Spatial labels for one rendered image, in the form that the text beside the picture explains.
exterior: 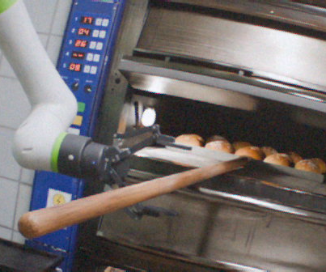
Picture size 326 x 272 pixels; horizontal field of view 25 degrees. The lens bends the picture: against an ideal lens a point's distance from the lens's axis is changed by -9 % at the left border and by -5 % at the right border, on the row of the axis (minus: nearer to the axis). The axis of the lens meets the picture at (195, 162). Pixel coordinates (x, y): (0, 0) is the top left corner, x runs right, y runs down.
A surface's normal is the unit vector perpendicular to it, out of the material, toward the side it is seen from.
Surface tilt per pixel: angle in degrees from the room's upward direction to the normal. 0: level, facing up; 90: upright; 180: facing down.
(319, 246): 70
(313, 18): 90
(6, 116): 90
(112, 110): 90
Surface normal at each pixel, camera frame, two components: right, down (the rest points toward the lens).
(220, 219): -0.11, -0.30
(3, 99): -0.19, 0.04
